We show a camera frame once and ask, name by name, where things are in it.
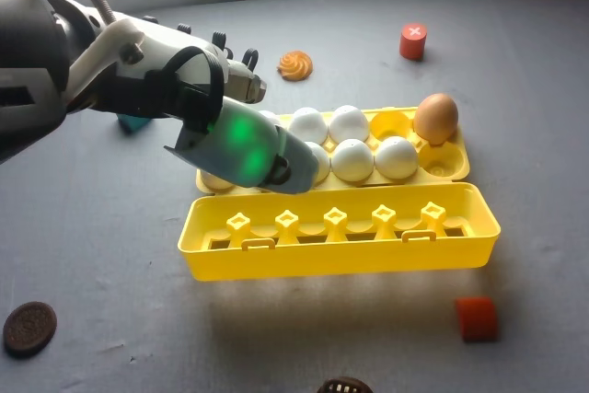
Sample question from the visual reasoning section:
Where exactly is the orange swirl cookie toy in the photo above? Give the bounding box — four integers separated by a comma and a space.
276, 50, 314, 83

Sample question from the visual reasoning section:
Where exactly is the chocolate cake toy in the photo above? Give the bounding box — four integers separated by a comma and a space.
316, 376, 372, 393

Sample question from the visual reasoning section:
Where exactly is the yellow plastic egg carton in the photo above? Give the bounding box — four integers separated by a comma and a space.
177, 106, 502, 283

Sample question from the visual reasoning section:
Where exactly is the white toy egg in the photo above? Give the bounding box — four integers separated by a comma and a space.
306, 141, 332, 182
329, 105, 371, 144
330, 138, 375, 183
375, 135, 420, 181
288, 107, 329, 144

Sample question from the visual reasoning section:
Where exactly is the chocolate sandwich cookie toy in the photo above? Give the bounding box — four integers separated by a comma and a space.
2, 301, 59, 358

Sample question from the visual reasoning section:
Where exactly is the tan brown egg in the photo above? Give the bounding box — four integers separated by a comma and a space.
412, 92, 460, 145

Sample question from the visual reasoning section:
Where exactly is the grey table cloth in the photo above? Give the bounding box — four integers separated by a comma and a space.
0, 0, 589, 393

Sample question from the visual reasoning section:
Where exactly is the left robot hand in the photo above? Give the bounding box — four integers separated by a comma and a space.
91, 13, 319, 195

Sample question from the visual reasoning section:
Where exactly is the red rounded block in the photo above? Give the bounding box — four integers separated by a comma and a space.
455, 296, 500, 343

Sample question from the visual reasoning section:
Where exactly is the red cylinder with white cross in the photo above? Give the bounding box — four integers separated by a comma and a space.
398, 23, 429, 62

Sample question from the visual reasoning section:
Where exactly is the teal number cube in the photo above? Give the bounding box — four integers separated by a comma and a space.
117, 111, 156, 136

